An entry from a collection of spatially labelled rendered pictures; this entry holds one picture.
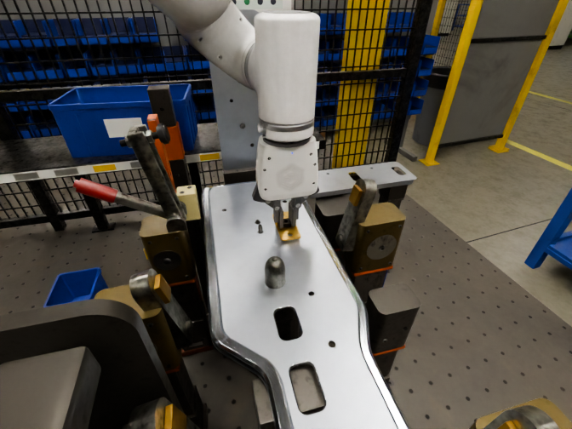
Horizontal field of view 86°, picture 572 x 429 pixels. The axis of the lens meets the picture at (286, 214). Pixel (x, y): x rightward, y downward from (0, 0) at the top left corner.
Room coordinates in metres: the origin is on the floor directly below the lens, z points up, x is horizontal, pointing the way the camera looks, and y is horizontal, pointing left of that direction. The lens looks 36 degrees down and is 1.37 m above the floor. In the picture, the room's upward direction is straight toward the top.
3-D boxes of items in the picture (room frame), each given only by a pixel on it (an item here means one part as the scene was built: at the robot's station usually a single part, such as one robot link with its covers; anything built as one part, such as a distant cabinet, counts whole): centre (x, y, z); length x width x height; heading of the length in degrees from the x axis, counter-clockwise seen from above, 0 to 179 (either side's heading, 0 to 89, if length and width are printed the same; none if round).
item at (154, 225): (0.41, 0.22, 0.87); 0.10 x 0.07 x 0.35; 104
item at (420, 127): (3.32, -1.64, 0.36); 0.50 x 0.50 x 0.73
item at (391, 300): (0.31, -0.18, 0.84); 0.10 x 0.05 x 0.29; 104
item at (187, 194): (0.50, 0.19, 0.88); 0.04 x 0.04 x 0.37; 14
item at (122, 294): (0.23, 0.20, 0.88); 0.11 x 0.07 x 0.37; 104
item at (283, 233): (0.46, 0.00, 1.01); 0.08 x 0.04 x 0.01; 14
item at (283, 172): (0.46, 0.00, 1.14); 0.10 x 0.07 x 0.11; 104
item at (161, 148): (0.51, 0.22, 0.95); 0.03 x 0.01 x 0.50; 14
